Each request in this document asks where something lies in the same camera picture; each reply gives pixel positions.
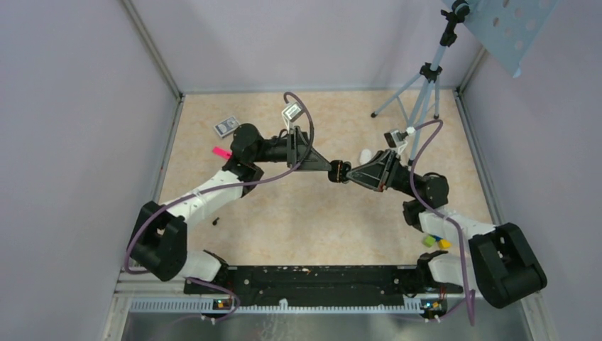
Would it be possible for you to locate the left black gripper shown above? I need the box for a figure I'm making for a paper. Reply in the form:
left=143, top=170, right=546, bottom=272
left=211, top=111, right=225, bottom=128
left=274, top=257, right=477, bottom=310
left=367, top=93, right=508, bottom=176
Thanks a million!
left=251, top=126, right=334, bottom=171

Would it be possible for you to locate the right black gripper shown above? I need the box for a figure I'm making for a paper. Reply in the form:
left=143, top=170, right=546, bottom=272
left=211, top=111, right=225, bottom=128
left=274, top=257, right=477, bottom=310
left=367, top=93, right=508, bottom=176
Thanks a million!
left=344, top=148, right=420, bottom=198

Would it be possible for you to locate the white earbud charging case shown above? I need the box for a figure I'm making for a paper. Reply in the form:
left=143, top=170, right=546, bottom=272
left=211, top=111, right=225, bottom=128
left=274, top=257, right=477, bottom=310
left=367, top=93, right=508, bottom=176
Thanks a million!
left=359, top=148, right=373, bottom=165

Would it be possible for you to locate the small black case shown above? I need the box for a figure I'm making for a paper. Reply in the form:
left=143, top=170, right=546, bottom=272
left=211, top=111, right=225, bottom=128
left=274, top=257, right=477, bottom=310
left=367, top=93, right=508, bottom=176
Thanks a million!
left=327, top=160, right=352, bottom=183

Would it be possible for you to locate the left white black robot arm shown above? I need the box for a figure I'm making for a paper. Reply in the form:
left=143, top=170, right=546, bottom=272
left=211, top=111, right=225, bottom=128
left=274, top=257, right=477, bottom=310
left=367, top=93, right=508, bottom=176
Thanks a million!
left=126, top=124, right=332, bottom=294

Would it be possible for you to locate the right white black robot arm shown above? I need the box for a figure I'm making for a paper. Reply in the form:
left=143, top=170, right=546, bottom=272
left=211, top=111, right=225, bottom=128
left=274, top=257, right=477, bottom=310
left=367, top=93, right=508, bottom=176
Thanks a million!
left=335, top=150, right=548, bottom=309

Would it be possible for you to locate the pink rectangular block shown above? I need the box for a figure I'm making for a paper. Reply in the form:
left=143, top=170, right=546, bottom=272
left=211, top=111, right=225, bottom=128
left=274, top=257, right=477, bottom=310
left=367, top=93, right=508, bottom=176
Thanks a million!
left=212, top=146, right=232, bottom=160

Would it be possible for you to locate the green cube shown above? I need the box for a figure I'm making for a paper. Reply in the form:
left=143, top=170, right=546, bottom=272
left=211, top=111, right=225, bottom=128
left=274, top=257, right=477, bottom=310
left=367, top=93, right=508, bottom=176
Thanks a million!
left=422, top=235, right=437, bottom=248

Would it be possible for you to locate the grey playing card box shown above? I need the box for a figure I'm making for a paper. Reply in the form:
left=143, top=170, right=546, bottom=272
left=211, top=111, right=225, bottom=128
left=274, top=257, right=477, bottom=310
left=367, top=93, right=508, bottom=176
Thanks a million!
left=213, top=116, right=240, bottom=139

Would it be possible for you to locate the yellow cube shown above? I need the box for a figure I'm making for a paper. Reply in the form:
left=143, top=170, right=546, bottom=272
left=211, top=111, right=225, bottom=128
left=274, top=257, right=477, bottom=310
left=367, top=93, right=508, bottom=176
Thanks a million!
left=437, top=239, right=452, bottom=250

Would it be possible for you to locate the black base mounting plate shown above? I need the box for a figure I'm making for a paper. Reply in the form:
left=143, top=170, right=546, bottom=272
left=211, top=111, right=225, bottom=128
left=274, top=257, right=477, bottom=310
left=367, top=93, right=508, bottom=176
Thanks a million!
left=184, top=264, right=463, bottom=308

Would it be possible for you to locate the perforated grey metal plate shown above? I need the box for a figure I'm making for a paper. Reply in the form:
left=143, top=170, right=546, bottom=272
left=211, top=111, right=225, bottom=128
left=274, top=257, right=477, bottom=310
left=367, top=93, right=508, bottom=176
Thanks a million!
left=443, top=0, right=559, bottom=78

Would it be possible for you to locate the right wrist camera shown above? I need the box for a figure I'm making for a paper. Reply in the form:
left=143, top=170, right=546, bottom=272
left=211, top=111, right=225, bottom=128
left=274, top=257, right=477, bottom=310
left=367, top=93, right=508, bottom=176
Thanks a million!
left=384, top=126, right=416, bottom=154

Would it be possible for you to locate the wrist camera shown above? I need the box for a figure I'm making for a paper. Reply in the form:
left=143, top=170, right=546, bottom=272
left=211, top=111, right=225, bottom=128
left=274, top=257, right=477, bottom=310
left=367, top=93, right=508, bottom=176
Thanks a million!
left=384, top=126, right=416, bottom=154
left=281, top=102, right=304, bottom=130

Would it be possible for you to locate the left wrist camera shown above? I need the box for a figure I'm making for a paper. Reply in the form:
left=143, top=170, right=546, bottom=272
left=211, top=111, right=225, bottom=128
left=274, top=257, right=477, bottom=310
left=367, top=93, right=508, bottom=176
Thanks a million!
left=281, top=102, right=304, bottom=130

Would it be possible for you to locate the grey camera tripod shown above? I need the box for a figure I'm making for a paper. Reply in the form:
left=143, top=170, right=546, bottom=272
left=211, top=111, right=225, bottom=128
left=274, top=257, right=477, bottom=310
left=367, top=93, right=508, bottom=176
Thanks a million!
left=370, top=0, right=471, bottom=167

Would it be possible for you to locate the white cable duct rail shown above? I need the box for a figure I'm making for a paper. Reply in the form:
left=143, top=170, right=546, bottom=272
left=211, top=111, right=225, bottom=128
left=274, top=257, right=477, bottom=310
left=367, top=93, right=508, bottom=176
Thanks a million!
left=129, top=298, right=424, bottom=315

